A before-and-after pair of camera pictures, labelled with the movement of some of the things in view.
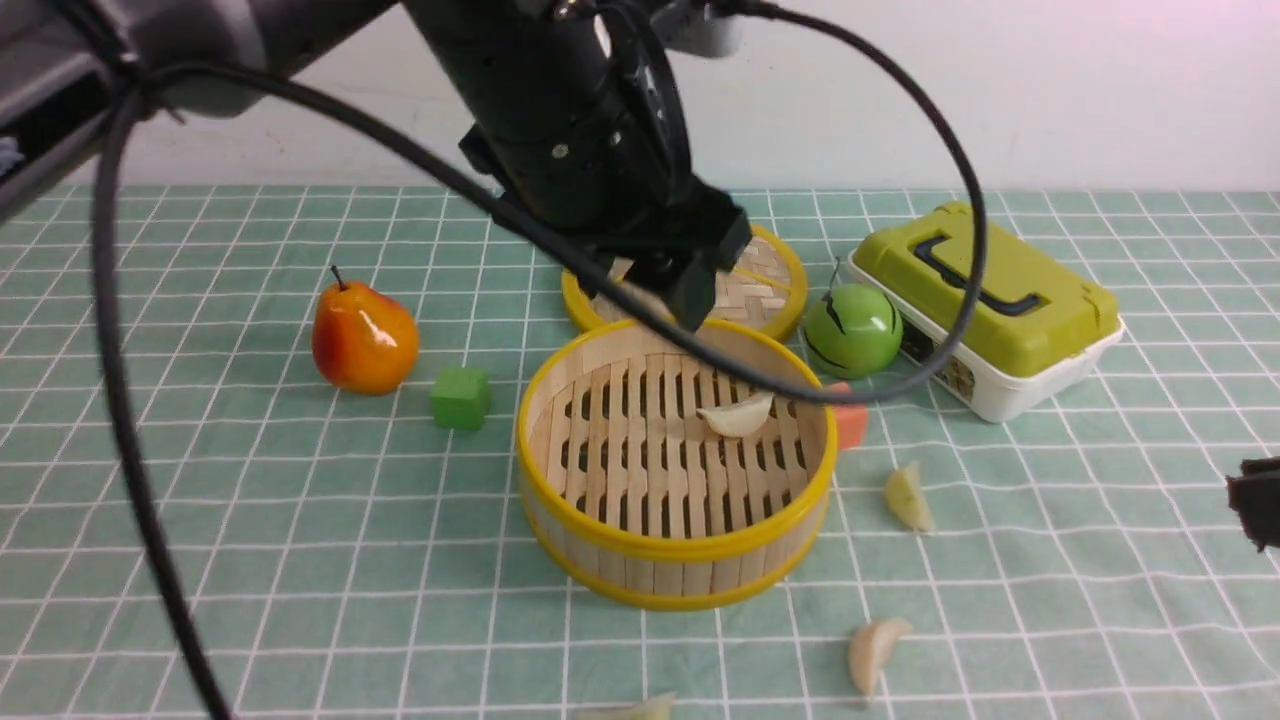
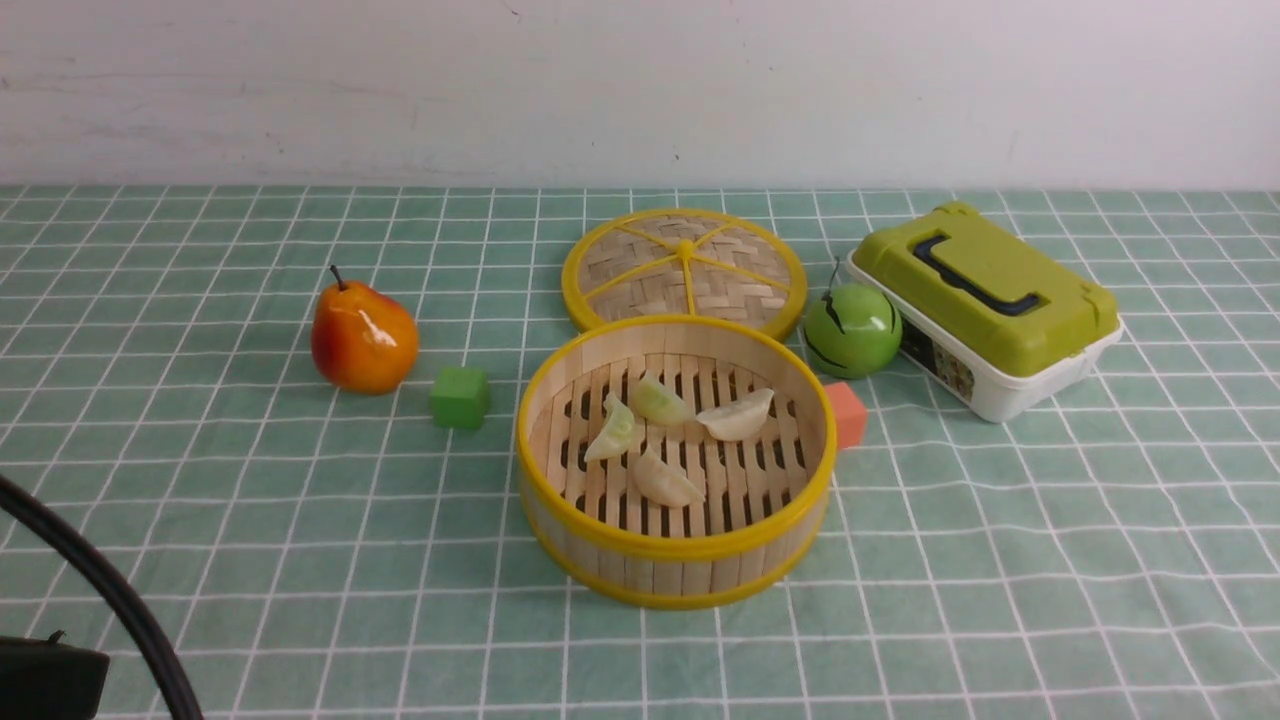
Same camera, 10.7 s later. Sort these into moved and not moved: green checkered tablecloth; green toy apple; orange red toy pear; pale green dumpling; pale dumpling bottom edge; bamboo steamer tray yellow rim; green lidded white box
Moved: pale green dumpling; pale dumpling bottom edge
Not moved: green toy apple; orange red toy pear; bamboo steamer tray yellow rim; green checkered tablecloth; green lidded white box
